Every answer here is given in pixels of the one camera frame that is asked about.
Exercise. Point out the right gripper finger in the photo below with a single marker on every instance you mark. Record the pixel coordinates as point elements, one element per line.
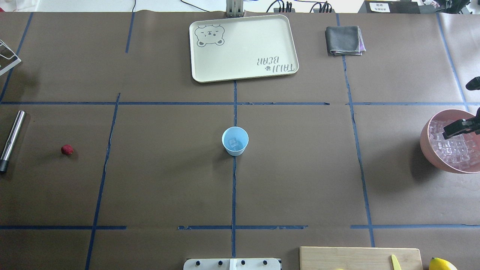
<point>462,126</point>

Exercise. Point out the blue plastic cup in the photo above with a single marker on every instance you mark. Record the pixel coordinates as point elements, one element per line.
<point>240,134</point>

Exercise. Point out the pile of clear ice cubes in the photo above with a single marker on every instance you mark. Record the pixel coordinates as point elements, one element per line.
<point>461,151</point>

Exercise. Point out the ice cube in cup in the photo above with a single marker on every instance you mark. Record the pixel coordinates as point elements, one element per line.
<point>233,142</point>

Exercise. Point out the pink bowl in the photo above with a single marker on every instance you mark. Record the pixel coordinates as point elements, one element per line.
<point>427,150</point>

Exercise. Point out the yellow lemon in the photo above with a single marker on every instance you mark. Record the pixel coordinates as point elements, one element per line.
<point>441,264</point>

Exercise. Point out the folded grey cloth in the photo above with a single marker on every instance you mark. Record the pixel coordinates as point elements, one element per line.
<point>344,40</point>

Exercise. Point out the black box with label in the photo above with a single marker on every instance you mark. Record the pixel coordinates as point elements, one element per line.
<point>389,7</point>

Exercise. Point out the yellow knife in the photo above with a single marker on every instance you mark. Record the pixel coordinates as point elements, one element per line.
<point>395,263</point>

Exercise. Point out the wooden cutting board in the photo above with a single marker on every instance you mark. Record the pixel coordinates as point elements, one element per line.
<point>358,258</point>

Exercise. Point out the cream bear tray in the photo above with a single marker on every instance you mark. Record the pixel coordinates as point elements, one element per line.
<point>241,48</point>

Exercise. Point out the red strawberry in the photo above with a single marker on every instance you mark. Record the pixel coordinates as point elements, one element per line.
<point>67,150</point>

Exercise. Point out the metal muddler stick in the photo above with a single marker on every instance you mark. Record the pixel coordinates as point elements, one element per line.
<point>10,142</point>

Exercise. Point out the aluminium frame post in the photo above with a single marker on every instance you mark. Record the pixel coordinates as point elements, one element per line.
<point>235,8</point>

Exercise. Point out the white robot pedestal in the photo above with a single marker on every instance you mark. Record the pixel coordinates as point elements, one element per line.
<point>233,264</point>

